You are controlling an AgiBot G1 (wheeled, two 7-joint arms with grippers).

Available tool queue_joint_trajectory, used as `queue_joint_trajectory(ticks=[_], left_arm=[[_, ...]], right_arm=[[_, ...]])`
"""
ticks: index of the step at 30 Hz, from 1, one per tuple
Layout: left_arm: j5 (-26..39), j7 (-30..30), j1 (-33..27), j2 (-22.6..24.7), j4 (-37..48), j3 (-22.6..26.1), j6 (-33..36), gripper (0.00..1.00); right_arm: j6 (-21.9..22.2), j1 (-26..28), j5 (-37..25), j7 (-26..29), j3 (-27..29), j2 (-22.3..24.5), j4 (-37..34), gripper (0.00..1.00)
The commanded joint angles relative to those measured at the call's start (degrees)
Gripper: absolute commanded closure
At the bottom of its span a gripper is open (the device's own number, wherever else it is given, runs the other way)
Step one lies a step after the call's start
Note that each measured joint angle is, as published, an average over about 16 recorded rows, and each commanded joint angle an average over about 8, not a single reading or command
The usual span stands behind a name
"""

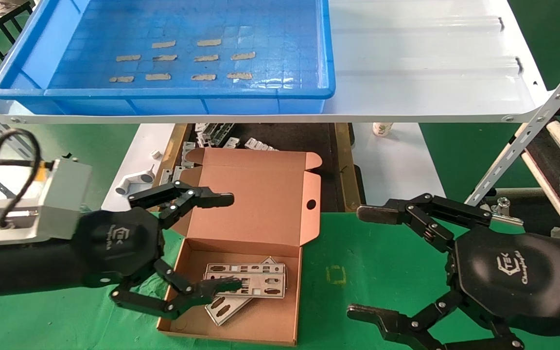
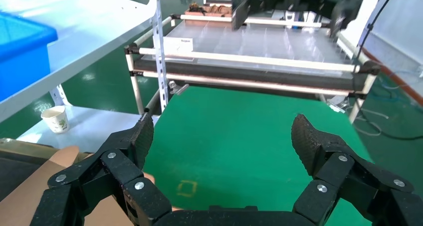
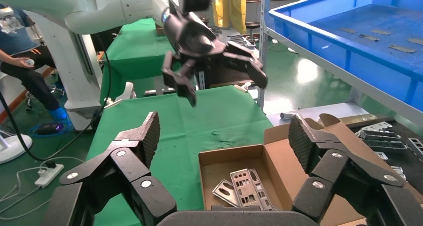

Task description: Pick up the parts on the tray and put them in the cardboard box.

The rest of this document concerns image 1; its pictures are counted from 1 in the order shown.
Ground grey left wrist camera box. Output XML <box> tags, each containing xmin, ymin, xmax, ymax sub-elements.
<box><xmin>0</xmin><ymin>157</ymin><xmax>92</xmax><ymax>246</ymax></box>

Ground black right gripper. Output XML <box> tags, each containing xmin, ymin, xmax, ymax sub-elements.
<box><xmin>347</xmin><ymin>228</ymin><xmax>560</xmax><ymax>350</ymax></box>

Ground silver binder clip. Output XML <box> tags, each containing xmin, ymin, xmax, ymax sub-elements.
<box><xmin>485</xmin><ymin>196</ymin><xmax>525</xmax><ymax>227</ymax></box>

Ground open brown cardboard box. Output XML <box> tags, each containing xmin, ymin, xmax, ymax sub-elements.
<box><xmin>157</xmin><ymin>147</ymin><xmax>323</xmax><ymax>347</ymax></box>

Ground white plastic pipe fitting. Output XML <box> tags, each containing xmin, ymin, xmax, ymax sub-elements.
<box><xmin>115</xmin><ymin>165</ymin><xmax>157</xmax><ymax>196</ymax></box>

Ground black looped cable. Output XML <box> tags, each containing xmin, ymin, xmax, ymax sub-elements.
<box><xmin>0</xmin><ymin>128</ymin><xmax>42</xmax><ymax>229</ymax></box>

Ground blue plastic tray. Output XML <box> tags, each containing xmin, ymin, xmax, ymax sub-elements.
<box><xmin>0</xmin><ymin>0</ymin><xmax>336</xmax><ymax>116</ymax></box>

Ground black conveyor with brass rails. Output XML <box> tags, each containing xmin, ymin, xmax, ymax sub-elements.
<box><xmin>154</xmin><ymin>123</ymin><xmax>366</xmax><ymax>214</ymax></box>

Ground white metal shelf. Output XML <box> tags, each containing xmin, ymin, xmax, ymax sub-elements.
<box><xmin>0</xmin><ymin>0</ymin><xmax>550</xmax><ymax>124</ymax></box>

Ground metal I/O shield plate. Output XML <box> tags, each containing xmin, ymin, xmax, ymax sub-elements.
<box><xmin>204</xmin><ymin>272</ymin><xmax>287</xmax><ymax>298</ymax></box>
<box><xmin>206</xmin><ymin>263</ymin><xmax>286</xmax><ymax>275</ymax></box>
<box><xmin>205</xmin><ymin>256</ymin><xmax>280</xmax><ymax>326</ymax></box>

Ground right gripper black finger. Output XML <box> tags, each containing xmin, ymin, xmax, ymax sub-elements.
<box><xmin>356</xmin><ymin>193</ymin><xmax>493</xmax><ymax>253</ymax></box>

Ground black side conveyor belt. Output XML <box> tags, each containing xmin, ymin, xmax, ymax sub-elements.
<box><xmin>484</xmin><ymin>122</ymin><xmax>560</xmax><ymax>239</ymax></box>

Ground green table mat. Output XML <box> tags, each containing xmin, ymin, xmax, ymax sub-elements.
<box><xmin>0</xmin><ymin>210</ymin><xmax>560</xmax><ymax>350</ymax></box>

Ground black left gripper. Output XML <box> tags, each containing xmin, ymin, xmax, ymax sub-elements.
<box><xmin>70</xmin><ymin>181</ymin><xmax>243</xmax><ymax>320</ymax></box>

